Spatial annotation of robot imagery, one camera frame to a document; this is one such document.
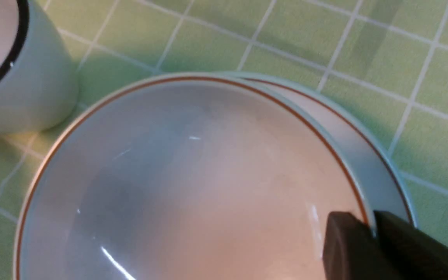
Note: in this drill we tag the light green checkered tablecloth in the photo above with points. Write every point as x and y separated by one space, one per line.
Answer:
385 61

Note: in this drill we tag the black-rimmed white cup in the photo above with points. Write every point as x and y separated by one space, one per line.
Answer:
38 82

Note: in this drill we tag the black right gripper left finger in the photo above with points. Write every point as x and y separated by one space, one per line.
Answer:
351 253

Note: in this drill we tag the thin-rimmed white bowl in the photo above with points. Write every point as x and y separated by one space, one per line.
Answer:
189 176

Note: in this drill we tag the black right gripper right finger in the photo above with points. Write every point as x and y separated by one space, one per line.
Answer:
414 254

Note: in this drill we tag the plain white plate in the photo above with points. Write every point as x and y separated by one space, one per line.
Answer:
381 181

